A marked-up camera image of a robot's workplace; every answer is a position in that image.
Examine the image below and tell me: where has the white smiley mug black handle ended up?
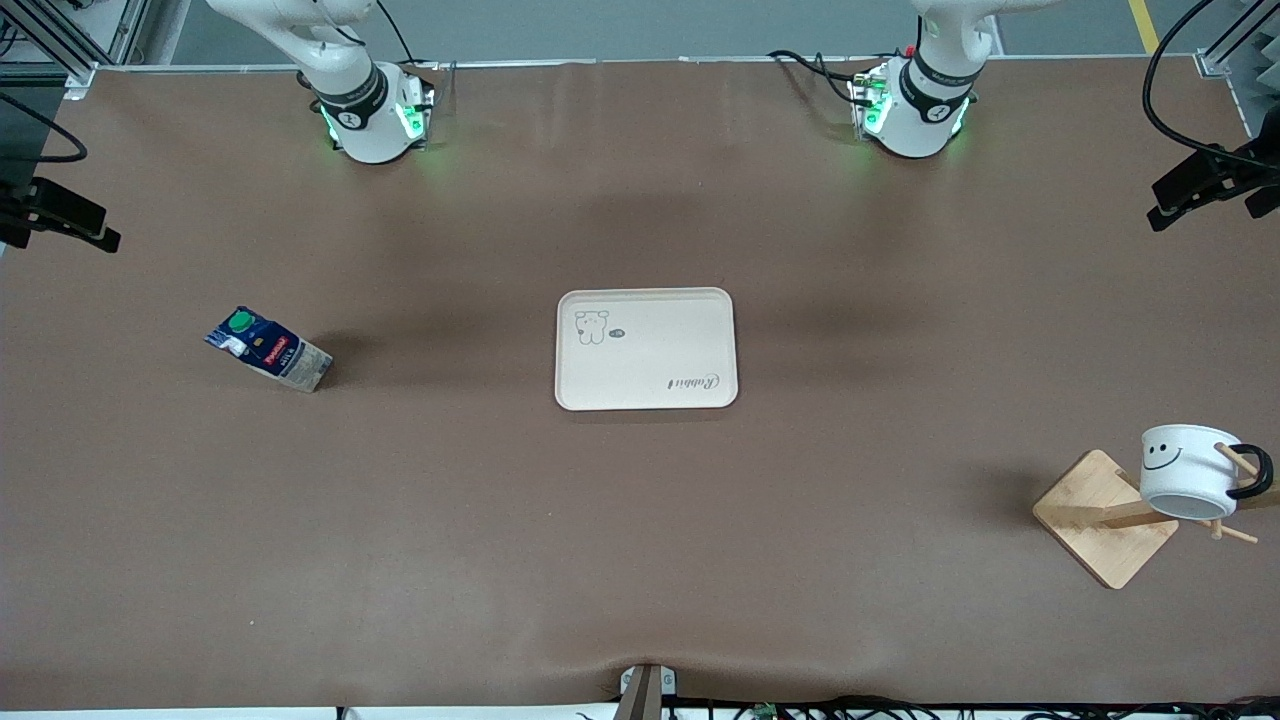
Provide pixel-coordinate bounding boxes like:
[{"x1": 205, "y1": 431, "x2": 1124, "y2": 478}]
[{"x1": 1139, "y1": 424, "x2": 1276, "y2": 521}]

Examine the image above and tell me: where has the wooden cup rack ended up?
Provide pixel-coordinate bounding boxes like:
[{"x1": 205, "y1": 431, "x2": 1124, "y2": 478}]
[{"x1": 1032, "y1": 443, "x2": 1280, "y2": 591}]

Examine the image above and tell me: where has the cream plastic tray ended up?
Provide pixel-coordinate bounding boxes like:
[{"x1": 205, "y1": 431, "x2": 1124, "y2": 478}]
[{"x1": 554, "y1": 287, "x2": 740, "y2": 413}]

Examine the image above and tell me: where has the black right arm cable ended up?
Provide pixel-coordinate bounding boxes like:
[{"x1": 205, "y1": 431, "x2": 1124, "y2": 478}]
[{"x1": 0, "y1": 92, "x2": 89, "y2": 164}]

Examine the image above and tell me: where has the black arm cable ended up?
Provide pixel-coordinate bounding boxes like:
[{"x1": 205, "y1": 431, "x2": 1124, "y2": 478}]
[
  {"x1": 0, "y1": 92, "x2": 89, "y2": 164},
  {"x1": 1143, "y1": 0, "x2": 1280, "y2": 153}
]

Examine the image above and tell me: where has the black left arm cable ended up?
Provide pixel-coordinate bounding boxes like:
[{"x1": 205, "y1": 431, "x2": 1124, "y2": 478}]
[{"x1": 1143, "y1": 0, "x2": 1280, "y2": 153}]

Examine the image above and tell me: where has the aluminium frame profile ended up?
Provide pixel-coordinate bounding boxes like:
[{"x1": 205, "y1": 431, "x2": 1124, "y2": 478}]
[
  {"x1": 1197, "y1": 0, "x2": 1280, "y2": 79},
  {"x1": 0, "y1": 0, "x2": 151, "y2": 96}
]

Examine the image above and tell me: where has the black right base cable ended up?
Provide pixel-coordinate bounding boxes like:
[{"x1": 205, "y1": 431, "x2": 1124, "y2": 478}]
[{"x1": 372, "y1": 0, "x2": 419, "y2": 66}]

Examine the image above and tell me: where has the black base cable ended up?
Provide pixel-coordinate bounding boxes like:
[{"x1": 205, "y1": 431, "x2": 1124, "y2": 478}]
[
  {"x1": 768, "y1": 48, "x2": 861, "y2": 106},
  {"x1": 372, "y1": 0, "x2": 419, "y2": 66}
]

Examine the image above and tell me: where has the black left base cable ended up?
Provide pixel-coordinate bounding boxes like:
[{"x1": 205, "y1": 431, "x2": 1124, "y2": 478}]
[{"x1": 768, "y1": 48, "x2": 861, "y2": 106}]

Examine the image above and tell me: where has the metal table edge bracket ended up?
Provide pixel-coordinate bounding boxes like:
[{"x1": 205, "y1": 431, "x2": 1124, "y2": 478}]
[{"x1": 618, "y1": 663, "x2": 678, "y2": 720}]

